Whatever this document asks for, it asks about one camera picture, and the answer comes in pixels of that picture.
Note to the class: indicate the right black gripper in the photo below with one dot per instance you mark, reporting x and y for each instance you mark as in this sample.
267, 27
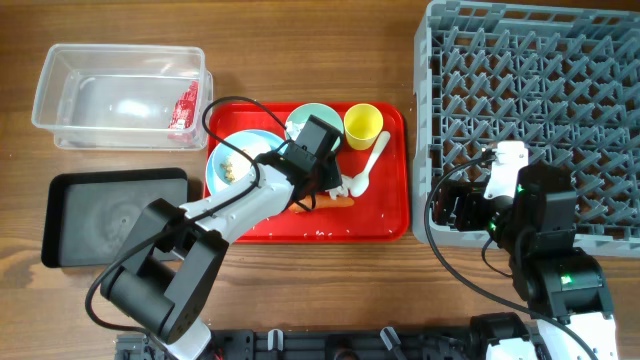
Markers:
471, 196

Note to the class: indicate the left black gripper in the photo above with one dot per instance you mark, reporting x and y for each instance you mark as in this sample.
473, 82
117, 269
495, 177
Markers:
337, 172

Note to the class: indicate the white napkin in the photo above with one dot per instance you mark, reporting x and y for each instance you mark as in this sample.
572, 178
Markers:
342, 190

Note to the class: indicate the mint green bowl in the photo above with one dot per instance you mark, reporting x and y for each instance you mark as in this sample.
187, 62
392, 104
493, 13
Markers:
299, 116

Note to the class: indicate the yellow plastic cup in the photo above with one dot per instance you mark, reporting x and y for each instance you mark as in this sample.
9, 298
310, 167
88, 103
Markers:
362, 124

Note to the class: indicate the light blue bowl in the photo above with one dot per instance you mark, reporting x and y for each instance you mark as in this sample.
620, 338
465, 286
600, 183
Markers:
225, 155

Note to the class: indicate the rice and food scraps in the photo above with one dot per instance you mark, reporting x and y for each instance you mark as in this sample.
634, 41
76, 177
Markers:
235, 167

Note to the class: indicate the light blue plate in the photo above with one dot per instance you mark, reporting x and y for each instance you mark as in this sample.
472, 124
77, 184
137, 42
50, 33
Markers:
217, 180

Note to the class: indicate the red sauce packet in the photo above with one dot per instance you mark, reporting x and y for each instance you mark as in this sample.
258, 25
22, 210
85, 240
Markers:
184, 109

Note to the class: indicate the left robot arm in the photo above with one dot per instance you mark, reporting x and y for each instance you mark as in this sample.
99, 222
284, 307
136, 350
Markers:
165, 271

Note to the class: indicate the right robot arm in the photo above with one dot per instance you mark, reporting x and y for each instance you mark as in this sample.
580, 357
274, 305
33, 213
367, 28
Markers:
563, 288

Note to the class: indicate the grey dishwasher rack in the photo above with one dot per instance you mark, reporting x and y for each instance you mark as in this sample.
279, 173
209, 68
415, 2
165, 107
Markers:
565, 81

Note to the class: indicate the orange carrot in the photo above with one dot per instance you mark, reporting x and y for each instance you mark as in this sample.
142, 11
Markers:
320, 202

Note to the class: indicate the white plastic spoon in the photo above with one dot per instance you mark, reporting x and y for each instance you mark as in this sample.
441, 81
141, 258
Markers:
361, 181

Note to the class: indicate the clear plastic bin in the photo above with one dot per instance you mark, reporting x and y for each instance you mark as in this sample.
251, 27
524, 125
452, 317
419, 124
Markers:
115, 96

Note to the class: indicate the black plastic tray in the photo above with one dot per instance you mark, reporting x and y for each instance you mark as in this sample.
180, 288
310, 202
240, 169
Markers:
89, 215

